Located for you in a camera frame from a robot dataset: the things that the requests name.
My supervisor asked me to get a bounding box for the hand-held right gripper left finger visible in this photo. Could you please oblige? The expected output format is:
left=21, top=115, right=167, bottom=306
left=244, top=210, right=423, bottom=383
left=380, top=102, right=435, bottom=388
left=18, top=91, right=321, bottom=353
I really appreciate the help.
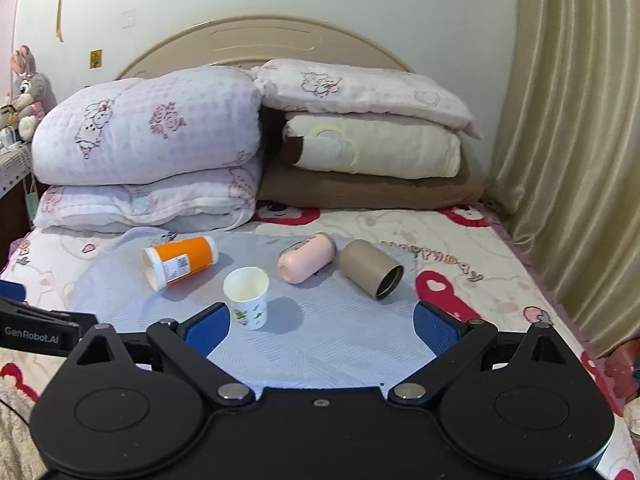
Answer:
left=65, top=302, right=257, bottom=408

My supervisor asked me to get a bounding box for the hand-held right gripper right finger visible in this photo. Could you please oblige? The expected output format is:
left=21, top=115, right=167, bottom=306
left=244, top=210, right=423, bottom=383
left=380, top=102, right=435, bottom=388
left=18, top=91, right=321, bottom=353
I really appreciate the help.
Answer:
left=387, top=301, right=581, bottom=406

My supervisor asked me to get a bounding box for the orange plastic cup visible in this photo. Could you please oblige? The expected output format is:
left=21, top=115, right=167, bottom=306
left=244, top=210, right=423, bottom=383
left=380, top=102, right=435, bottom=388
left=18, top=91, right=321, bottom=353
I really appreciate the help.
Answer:
left=141, top=236, right=220, bottom=291

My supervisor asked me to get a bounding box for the tan metal cup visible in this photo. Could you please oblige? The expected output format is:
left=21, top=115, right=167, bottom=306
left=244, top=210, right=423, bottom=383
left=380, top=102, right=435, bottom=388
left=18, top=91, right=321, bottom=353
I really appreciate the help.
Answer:
left=340, top=239, right=405, bottom=302

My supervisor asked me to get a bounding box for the pink cup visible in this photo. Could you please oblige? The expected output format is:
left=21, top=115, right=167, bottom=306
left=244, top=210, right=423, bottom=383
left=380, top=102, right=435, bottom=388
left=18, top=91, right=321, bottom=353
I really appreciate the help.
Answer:
left=278, top=233, right=337, bottom=285

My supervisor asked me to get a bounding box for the white paper cup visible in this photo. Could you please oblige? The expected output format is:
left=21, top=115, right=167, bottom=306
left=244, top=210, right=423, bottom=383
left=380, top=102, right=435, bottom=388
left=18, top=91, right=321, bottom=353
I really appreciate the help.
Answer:
left=223, top=267, right=270, bottom=331

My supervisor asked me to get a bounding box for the green face mask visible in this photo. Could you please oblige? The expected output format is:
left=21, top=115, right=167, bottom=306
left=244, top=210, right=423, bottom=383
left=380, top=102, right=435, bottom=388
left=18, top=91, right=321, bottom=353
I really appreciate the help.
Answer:
left=22, top=180, right=41, bottom=222

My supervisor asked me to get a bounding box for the grey-blue mat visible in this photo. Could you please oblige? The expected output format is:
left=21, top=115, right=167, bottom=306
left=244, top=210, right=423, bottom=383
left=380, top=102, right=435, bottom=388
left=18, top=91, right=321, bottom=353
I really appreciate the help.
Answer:
left=70, top=227, right=441, bottom=396

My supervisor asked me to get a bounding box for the white lace cloth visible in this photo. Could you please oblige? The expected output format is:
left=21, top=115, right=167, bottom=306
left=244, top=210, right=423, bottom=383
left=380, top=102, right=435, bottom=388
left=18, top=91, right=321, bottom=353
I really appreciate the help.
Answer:
left=0, top=142, right=35, bottom=197

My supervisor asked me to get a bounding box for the brown pillow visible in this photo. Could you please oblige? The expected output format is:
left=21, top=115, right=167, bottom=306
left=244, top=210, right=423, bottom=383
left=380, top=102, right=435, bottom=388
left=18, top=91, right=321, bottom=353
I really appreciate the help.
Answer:
left=256, top=107, right=485, bottom=209

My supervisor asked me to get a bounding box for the folded cream blanket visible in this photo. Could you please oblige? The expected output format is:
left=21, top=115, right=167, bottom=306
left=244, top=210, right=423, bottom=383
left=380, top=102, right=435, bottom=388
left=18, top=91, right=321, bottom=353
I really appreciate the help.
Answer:
left=280, top=114, right=462, bottom=179

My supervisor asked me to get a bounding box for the red patterned cloth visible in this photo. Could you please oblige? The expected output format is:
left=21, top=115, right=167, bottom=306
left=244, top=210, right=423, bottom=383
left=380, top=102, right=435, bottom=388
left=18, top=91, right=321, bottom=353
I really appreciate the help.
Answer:
left=602, top=340, right=640, bottom=401

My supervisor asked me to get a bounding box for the folded pink white quilt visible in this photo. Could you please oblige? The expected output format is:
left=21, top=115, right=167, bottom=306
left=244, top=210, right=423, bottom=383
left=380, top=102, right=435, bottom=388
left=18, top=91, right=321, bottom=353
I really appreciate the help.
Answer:
left=31, top=66, right=264, bottom=233

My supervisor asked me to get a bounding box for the grey pink stuffed toy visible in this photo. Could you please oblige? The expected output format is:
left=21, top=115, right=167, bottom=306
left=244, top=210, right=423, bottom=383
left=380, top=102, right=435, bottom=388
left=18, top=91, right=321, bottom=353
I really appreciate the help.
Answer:
left=10, top=45, right=57, bottom=142

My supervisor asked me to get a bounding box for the beige curtain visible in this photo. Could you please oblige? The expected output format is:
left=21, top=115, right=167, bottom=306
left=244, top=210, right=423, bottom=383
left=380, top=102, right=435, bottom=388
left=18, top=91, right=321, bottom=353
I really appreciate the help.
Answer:
left=487, top=0, right=640, bottom=358

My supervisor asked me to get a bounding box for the white pillow with pink print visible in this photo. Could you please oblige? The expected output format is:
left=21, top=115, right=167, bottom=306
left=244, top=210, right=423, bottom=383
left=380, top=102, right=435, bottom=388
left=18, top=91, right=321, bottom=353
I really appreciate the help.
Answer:
left=250, top=58, right=483, bottom=140

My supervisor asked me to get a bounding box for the pink curtain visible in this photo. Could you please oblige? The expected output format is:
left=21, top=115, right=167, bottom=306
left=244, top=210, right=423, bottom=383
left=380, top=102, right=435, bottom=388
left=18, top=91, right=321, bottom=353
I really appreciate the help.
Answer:
left=0, top=0, right=23, bottom=101

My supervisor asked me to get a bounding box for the beige bed headboard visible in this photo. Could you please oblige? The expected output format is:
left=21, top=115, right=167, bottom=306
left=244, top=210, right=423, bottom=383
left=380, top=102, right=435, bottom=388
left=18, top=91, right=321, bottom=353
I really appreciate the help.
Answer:
left=114, top=15, right=416, bottom=81

